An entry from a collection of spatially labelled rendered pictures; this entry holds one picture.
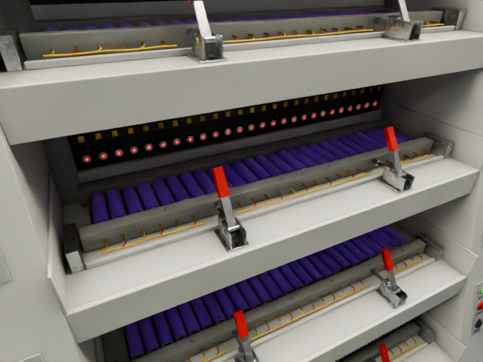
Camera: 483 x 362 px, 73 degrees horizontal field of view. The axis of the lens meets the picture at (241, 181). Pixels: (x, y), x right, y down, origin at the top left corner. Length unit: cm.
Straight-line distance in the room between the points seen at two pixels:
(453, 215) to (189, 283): 50
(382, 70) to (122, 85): 30
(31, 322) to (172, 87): 24
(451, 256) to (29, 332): 65
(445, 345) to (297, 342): 39
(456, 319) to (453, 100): 41
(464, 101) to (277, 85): 37
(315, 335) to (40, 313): 37
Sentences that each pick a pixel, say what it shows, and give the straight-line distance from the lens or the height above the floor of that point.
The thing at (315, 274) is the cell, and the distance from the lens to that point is 60.
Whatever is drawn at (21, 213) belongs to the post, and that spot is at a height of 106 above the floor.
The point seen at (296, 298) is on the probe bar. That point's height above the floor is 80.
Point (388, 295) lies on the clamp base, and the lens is 62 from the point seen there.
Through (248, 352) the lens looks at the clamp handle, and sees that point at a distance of 49.
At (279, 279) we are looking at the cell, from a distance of 58.
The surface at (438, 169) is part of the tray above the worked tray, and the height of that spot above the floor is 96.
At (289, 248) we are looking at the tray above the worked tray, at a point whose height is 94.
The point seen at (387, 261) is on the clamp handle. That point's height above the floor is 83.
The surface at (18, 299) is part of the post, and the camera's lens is 35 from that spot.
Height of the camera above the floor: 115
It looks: 18 degrees down
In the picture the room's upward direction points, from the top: 7 degrees counter-clockwise
